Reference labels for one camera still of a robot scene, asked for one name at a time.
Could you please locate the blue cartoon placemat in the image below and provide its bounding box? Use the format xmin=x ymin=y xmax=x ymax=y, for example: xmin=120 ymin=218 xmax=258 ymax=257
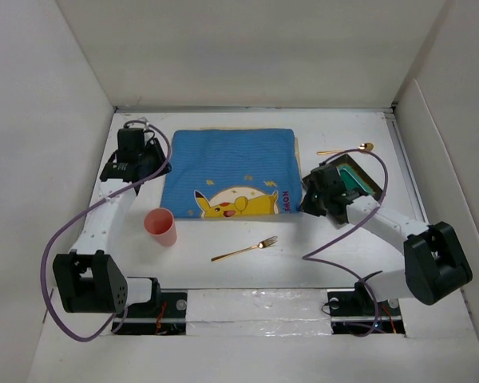
xmin=160 ymin=128 xmax=302 ymax=219

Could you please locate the gold spoon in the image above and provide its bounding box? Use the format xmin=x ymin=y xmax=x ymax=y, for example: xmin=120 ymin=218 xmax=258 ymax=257
xmin=316 ymin=142 xmax=374 ymax=156

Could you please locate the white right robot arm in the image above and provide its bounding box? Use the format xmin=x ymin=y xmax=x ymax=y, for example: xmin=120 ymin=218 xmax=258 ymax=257
xmin=300 ymin=164 xmax=473 ymax=314

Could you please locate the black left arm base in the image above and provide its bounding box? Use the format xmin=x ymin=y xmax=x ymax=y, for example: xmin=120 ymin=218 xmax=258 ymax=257
xmin=111 ymin=290 xmax=188 ymax=336

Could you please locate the pink plastic cup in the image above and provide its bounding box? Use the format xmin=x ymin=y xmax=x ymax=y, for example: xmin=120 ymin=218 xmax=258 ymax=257
xmin=144 ymin=207 xmax=177 ymax=247

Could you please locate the green square plate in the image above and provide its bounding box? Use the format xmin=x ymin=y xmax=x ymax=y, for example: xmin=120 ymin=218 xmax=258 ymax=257
xmin=319 ymin=153 xmax=386 ymax=227

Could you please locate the gold fork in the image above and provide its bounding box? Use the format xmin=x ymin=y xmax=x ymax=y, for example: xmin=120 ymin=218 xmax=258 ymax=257
xmin=211 ymin=236 xmax=278 ymax=263

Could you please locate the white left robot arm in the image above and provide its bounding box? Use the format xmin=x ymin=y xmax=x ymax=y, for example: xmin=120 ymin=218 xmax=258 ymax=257
xmin=53 ymin=120 xmax=172 ymax=317

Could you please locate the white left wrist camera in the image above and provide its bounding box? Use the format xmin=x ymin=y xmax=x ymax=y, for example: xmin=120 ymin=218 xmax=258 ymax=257
xmin=123 ymin=117 xmax=150 ymax=130

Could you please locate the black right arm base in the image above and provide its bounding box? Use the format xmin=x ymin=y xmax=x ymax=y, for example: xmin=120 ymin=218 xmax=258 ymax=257
xmin=321 ymin=289 xmax=406 ymax=336

